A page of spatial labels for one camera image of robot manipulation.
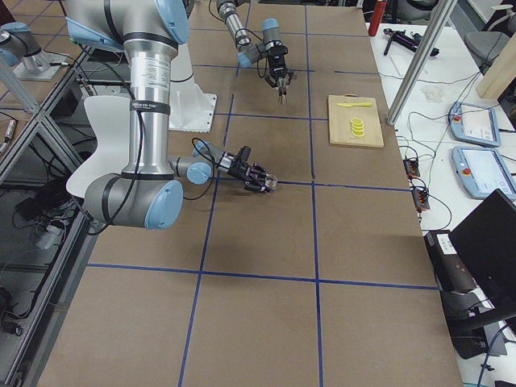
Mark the teach pendant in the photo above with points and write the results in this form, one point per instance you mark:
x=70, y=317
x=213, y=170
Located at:
x=474, y=124
x=481, y=171

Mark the black box device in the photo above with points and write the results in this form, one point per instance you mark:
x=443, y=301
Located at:
x=450, y=270

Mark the black handheld tool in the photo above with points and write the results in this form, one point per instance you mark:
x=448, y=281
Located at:
x=410, y=42

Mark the aluminium frame post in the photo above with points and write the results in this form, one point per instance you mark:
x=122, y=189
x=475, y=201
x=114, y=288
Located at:
x=431, y=34

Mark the lower teach pendant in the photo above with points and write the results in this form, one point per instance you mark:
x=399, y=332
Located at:
x=481, y=171

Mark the orange connector board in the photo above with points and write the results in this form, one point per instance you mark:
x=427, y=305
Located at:
x=411, y=166

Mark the white chair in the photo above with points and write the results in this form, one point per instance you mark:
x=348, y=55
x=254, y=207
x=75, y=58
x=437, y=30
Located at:
x=109, y=117

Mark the upper teach pendant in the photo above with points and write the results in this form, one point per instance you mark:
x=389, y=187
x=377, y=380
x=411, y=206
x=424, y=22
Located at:
x=474, y=124

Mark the steel jigger measuring cup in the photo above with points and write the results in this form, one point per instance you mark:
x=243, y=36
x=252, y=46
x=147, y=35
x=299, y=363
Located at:
x=282, y=95

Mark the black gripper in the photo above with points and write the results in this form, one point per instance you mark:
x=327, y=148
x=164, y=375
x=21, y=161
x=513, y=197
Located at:
x=276, y=67
x=239, y=169

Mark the wooden plank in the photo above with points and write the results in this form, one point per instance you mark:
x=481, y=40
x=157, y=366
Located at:
x=500, y=74

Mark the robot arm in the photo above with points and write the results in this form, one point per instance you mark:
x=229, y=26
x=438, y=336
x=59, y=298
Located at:
x=145, y=193
x=269, y=47

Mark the black laptop monitor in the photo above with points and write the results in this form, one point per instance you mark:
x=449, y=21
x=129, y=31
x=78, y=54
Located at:
x=485, y=242

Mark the yellow plastic knife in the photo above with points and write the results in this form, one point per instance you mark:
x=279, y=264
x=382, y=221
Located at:
x=354, y=104

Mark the bamboo cutting board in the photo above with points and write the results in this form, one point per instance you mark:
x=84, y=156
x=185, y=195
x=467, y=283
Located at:
x=340, y=132

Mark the red bottle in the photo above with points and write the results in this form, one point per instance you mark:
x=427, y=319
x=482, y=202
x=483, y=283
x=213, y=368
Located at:
x=377, y=16

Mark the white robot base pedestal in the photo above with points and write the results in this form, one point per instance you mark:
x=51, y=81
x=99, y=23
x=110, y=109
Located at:
x=192, y=110

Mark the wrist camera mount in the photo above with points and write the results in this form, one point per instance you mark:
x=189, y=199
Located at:
x=244, y=154

